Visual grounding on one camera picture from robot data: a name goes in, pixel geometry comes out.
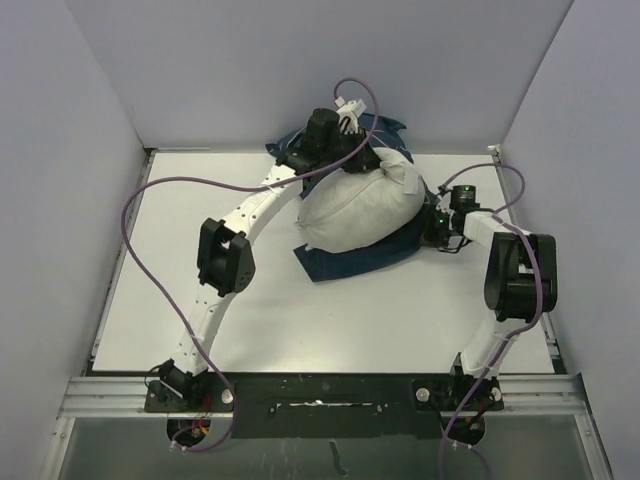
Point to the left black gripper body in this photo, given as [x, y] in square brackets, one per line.
[340, 147]

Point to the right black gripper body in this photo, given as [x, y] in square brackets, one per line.
[437, 231]

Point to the white pillow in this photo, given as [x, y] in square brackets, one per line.
[345, 212]

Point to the dark blue embroidered pillowcase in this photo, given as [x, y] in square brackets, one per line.
[323, 266]

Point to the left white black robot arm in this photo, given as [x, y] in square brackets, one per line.
[225, 260]

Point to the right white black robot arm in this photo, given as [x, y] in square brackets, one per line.
[520, 282]

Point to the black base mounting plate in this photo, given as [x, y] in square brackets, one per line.
[330, 406]

